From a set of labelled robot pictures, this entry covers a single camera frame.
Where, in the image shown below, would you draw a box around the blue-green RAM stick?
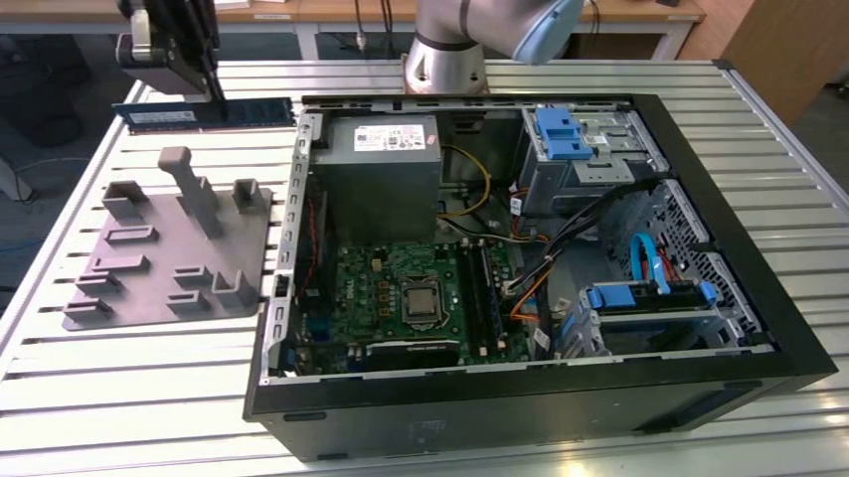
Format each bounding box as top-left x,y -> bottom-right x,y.
481,240 -> 509,349
109,96 -> 295,134

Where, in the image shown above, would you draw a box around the black office chair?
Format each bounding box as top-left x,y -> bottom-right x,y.
0,34 -> 94,150

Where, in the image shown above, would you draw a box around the grey power supply unit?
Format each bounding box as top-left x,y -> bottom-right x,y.
311,113 -> 444,244

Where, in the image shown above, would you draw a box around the grey parts rack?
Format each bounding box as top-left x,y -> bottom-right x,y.
60,146 -> 279,332

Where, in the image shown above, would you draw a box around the green motherboard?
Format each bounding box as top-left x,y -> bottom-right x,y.
301,238 -> 531,372

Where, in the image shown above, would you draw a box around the CPU socket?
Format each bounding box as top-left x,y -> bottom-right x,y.
395,271 -> 447,333

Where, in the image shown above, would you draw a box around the blue plastic drive carrier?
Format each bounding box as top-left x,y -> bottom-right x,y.
533,107 -> 598,161

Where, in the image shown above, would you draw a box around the silver CPU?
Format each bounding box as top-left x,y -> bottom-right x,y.
401,286 -> 439,319

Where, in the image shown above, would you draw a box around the black graphics card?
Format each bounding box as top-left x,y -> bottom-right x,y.
361,339 -> 463,372

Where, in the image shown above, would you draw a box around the blue disk carrier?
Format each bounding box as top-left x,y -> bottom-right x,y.
586,280 -> 718,312

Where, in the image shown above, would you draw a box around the brown wooden cabinet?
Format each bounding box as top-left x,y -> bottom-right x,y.
679,0 -> 849,125

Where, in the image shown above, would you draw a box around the grey metal disk bay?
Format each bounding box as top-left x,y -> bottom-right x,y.
555,282 -> 776,359

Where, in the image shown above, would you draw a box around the black PC case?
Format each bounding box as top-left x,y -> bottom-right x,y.
241,91 -> 840,461

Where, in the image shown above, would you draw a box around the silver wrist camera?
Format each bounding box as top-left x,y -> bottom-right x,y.
114,7 -> 213,96

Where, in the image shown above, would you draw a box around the yellow wire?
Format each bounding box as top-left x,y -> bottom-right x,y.
440,143 -> 492,218

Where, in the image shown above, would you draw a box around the wooden desk white frame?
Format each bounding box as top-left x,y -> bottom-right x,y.
0,0 -> 708,64

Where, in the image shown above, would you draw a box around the black cable bundle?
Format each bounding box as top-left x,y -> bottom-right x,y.
539,176 -> 671,264

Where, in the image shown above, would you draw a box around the orange wires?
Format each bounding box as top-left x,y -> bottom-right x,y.
507,270 -> 555,324

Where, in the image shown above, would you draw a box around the blue flat data cable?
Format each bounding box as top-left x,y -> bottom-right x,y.
627,232 -> 671,294

